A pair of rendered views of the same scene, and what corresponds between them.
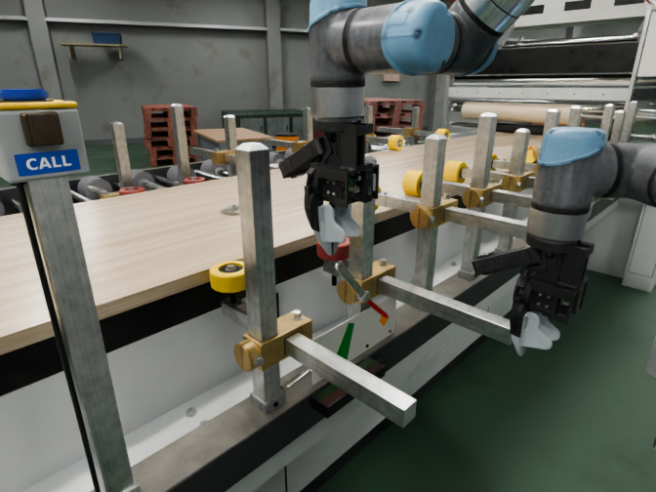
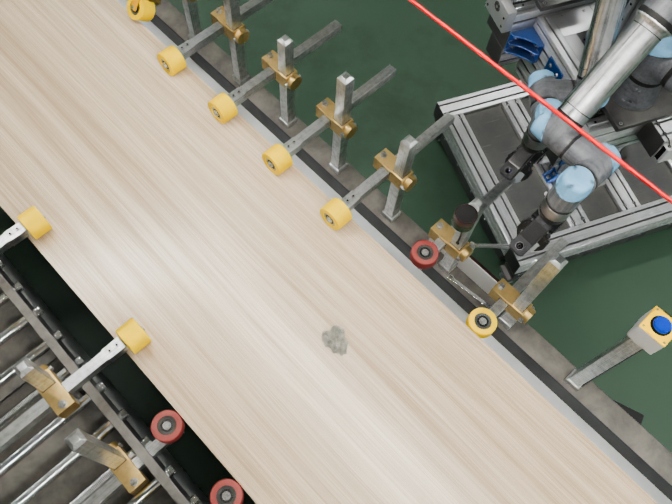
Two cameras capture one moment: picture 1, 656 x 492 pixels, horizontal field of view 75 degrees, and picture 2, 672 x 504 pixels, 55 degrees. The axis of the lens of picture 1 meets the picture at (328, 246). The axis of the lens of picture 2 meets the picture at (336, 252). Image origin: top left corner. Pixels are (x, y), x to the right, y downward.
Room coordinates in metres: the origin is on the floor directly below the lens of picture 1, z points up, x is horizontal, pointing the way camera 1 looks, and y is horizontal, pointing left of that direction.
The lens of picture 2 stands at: (1.21, 0.77, 2.59)
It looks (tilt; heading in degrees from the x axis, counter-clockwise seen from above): 65 degrees down; 266
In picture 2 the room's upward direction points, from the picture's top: 6 degrees clockwise
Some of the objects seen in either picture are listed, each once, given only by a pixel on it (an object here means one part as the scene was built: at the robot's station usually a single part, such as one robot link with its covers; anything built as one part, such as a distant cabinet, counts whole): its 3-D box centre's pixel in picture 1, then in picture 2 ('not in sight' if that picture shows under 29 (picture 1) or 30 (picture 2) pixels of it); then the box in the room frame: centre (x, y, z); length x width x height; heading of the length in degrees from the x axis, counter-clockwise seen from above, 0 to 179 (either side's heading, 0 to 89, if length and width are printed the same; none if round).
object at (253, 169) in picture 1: (261, 294); (529, 294); (0.62, 0.11, 0.92); 0.04 x 0.04 x 0.48; 46
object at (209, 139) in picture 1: (232, 161); not in sight; (5.32, 1.17, 0.34); 1.26 x 0.65 x 0.68; 27
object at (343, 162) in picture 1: (341, 162); (547, 219); (0.63, -0.02, 1.13); 0.09 x 0.08 x 0.12; 45
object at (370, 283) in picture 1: (365, 282); (450, 242); (0.81, -0.08, 0.85); 0.14 x 0.06 x 0.05; 136
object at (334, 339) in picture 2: (235, 207); (335, 339); (1.15, 0.26, 0.91); 0.09 x 0.07 x 0.02; 112
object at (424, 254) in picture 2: (334, 262); (422, 259); (0.90, -0.01, 0.85); 0.08 x 0.08 x 0.11
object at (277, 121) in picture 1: (266, 127); not in sight; (9.65, 1.33, 0.34); 1.71 x 1.60 x 0.67; 111
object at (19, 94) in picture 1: (24, 99); (661, 325); (0.43, 0.29, 1.22); 0.04 x 0.04 x 0.02
